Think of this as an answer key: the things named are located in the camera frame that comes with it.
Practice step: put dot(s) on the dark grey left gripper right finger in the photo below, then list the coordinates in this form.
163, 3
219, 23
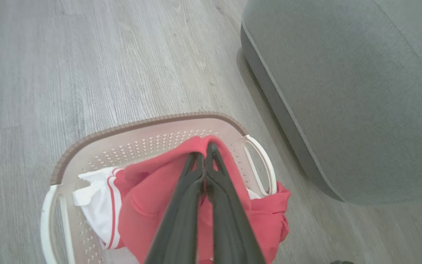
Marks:
229, 227

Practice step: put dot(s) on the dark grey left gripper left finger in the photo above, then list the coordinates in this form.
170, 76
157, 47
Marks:
178, 220

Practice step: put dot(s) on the plain red garment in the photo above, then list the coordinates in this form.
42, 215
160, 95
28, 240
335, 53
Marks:
148, 198

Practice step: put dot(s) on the white garment with red trim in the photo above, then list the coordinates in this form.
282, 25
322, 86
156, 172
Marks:
97, 209

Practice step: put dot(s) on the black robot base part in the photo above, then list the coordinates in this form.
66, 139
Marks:
342, 262

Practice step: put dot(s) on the beige perforated laundry basket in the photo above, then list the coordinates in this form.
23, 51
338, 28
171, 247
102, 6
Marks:
141, 139

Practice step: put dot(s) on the plain white cloth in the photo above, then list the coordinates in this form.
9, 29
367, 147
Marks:
123, 257

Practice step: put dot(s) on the grey fabric sofa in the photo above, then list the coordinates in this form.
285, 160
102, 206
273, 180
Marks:
361, 91

